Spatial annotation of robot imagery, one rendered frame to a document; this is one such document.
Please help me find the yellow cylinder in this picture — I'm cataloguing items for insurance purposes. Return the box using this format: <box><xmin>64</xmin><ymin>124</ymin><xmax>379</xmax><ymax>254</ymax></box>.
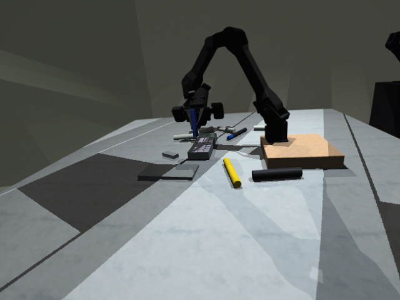
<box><xmin>223</xmin><ymin>157</ymin><xmax>241</xmax><ymax>188</ymax></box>

